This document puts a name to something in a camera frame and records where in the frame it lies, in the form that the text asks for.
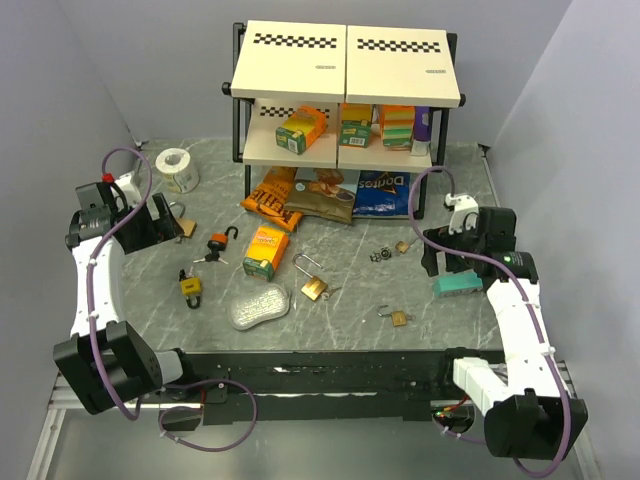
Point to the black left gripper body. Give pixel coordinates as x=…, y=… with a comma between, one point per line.
x=145, y=232

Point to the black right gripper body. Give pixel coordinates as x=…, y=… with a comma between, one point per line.
x=465, y=242

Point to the small brass padlock front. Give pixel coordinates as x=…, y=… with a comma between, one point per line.
x=398, y=317

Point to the small brass padlock with keychain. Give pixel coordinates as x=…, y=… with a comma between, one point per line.
x=403, y=247

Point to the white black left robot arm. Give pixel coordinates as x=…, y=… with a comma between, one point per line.
x=105, y=361

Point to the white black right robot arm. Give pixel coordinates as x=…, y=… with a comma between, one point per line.
x=530, y=413

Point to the teal rectangular box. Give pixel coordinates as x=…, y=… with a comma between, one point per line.
x=457, y=284

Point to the large brass padlock left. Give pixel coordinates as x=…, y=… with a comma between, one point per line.
x=188, y=226

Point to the yellow black padlock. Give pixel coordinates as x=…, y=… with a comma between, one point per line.
x=191, y=289

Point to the white tape roll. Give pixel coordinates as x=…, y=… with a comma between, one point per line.
x=178, y=170

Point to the black keys bunch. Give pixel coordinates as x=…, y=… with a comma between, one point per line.
x=212, y=256

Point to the orange black padlock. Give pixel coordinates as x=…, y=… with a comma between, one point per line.
x=219, y=241

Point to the blue Doritos bag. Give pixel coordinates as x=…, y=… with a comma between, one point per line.
x=382, y=194

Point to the orange green box on table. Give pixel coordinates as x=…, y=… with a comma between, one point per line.
x=265, y=253

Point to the purple white bottle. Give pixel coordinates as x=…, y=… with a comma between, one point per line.
x=421, y=136

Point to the orange Reese's bag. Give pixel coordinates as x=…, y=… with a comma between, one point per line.
x=269, y=198

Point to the stacked coloured sponges pack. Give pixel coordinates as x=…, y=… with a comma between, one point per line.
x=396, y=126

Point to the brown chip bag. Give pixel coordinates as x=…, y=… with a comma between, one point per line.
x=325, y=193

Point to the brass padlock long shackle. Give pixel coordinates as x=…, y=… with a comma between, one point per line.
x=314, y=288

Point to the green yellow box on shelf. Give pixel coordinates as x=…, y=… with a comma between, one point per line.
x=355, y=124

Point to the orange green box on shelf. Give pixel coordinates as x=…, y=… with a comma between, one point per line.
x=301, y=129

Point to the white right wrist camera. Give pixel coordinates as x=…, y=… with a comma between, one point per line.
x=465, y=212

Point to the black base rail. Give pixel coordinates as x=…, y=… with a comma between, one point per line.
x=323, y=385

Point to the black frame cream shelf rack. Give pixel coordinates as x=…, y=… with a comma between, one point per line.
x=278, y=66

